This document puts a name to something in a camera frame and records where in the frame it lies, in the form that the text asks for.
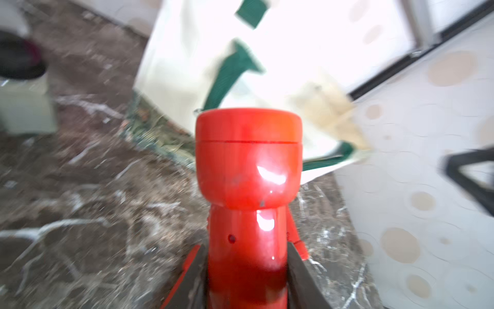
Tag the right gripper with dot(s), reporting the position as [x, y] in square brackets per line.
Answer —
[472, 171]

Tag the red flashlight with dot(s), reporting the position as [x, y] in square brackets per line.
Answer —
[249, 166]

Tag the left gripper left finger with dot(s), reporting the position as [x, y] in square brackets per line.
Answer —
[190, 290]

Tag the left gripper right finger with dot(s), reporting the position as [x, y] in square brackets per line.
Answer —
[303, 292]

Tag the cream canvas tote bag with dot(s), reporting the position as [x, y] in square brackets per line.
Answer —
[305, 57]

